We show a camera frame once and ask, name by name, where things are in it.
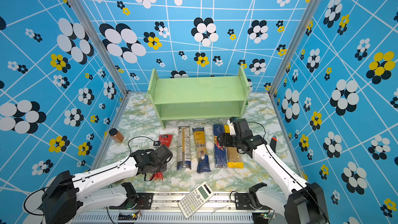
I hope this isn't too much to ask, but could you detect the aluminium front rail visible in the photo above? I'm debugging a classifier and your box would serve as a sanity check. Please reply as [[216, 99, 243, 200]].
[[57, 191, 330, 224]]

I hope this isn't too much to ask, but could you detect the green wooden shelf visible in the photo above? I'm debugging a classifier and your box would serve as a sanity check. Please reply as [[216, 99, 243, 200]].
[[147, 68, 250, 128]]

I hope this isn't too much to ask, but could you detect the spice jar black lid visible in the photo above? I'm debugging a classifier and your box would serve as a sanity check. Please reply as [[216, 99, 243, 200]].
[[108, 128, 124, 143]]

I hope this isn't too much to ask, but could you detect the blue Barilla pasta box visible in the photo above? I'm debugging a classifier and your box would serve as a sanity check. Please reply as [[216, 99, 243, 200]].
[[213, 124, 227, 168]]

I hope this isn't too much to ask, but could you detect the clear grey spaghetti bag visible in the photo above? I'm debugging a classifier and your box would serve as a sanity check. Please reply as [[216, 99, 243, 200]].
[[177, 126, 191, 170]]

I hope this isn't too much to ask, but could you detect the red spaghetti bag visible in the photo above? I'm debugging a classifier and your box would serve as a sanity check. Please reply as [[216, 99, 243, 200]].
[[153, 134, 173, 180]]

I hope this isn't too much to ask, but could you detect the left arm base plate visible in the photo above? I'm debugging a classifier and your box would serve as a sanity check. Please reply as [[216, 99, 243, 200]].
[[109, 192, 154, 210]]

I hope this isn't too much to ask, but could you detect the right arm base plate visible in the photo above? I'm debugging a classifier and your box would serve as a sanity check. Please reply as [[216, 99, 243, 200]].
[[231, 192, 270, 211]]

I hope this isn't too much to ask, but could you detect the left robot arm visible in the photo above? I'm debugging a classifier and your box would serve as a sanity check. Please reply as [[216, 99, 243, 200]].
[[23, 145, 173, 224]]

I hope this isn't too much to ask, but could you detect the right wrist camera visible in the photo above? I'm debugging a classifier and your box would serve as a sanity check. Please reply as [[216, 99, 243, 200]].
[[227, 117, 237, 128]]

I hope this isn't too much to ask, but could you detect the red black marker pen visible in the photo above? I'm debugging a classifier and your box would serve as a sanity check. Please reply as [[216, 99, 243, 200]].
[[269, 135, 277, 153]]

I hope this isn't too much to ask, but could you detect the white scientific calculator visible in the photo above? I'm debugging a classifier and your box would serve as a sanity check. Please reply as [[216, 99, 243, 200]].
[[177, 181, 214, 219]]

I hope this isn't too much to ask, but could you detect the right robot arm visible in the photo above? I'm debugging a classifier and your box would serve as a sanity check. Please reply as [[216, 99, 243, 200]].
[[218, 117, 330, 224]]

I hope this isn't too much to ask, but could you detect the yellow blue spaghetti bag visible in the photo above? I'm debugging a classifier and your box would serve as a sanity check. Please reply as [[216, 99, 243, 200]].
[[192, 127, 211, 173]]

